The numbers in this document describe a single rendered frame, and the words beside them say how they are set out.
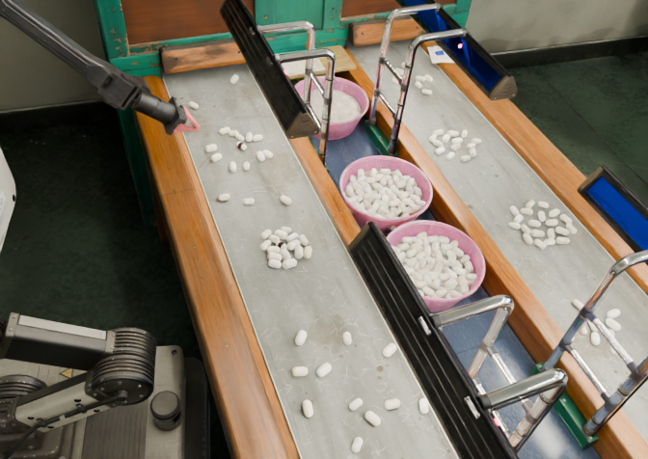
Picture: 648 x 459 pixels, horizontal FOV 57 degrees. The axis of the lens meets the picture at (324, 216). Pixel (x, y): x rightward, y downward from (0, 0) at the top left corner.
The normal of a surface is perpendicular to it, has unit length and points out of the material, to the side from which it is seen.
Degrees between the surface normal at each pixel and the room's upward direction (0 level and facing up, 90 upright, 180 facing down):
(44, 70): 90
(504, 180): 0
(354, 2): 90
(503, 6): 90
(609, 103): 0
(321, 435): 0
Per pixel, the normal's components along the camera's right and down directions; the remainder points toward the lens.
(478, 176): 0.07, -0.69
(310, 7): 0.36, 0.69
